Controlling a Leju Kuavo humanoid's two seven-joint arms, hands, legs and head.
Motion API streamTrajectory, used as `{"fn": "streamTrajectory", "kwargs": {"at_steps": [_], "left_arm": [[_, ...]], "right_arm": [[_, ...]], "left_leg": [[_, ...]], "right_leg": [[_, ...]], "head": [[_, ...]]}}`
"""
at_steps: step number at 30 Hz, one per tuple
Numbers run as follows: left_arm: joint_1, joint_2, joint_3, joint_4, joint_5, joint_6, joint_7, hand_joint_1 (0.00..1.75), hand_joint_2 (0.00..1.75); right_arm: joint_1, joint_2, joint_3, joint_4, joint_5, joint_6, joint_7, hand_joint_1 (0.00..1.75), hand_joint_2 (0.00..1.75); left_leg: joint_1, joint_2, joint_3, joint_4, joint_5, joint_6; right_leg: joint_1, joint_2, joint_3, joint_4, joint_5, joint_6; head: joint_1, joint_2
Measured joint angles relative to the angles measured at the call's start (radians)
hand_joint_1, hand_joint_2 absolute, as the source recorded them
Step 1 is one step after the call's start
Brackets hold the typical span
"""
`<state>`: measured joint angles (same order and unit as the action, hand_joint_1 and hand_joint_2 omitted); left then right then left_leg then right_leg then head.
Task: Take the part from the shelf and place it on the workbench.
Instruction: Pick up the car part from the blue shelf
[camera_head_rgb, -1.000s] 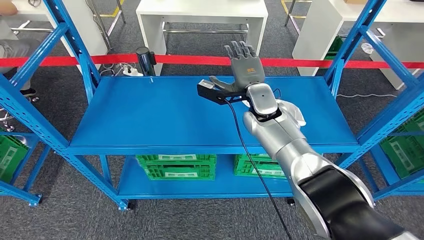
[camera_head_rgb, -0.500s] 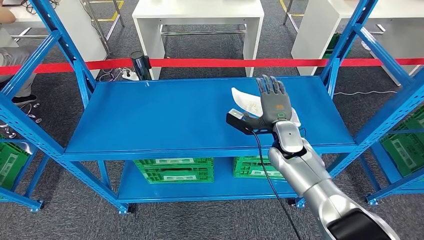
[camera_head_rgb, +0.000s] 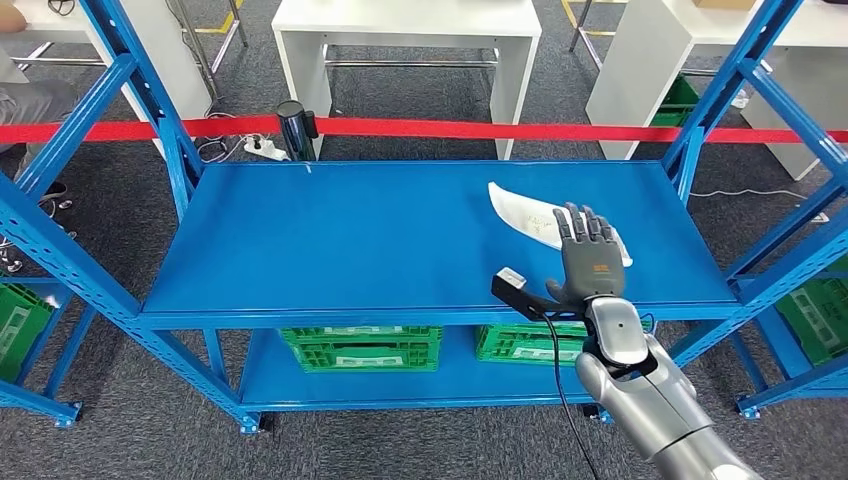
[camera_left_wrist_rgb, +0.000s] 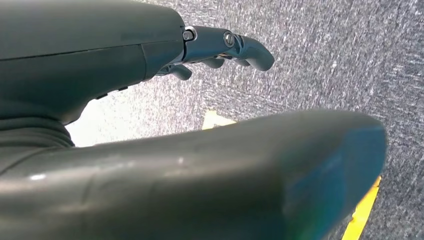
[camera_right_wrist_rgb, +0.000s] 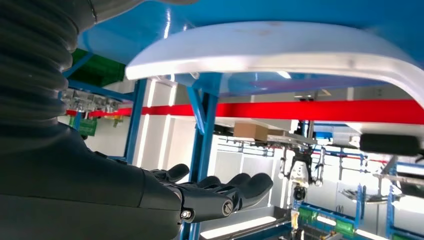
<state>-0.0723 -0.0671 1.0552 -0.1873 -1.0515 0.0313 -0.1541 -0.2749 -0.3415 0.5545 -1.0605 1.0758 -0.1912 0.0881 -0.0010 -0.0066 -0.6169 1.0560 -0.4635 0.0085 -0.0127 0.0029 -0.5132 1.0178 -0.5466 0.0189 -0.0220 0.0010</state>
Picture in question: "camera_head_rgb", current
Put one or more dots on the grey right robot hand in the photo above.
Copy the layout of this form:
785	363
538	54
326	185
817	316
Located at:
596	268

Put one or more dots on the white curved plastic part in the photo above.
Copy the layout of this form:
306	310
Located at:
523	215

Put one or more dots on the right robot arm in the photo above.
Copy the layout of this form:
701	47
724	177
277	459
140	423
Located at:
662	411

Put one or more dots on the white table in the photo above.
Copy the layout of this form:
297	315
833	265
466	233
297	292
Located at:
46	23
636	66
397	16

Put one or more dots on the red barrier belt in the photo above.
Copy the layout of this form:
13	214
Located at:
430	127

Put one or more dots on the brown cardboard box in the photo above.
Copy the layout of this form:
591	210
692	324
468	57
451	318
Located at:
722	4

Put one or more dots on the white power strip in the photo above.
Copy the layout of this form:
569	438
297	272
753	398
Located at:
265	148

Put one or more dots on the person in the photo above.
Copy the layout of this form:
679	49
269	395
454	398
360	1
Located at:
33	106

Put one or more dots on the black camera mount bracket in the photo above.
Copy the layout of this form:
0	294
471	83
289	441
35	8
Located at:
530	306

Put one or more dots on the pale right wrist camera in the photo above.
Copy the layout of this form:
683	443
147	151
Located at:
511	277

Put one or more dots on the black barrier post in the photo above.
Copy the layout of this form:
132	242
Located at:
295	132

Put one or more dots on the chrome table frame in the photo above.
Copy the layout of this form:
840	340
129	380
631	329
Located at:
200	53

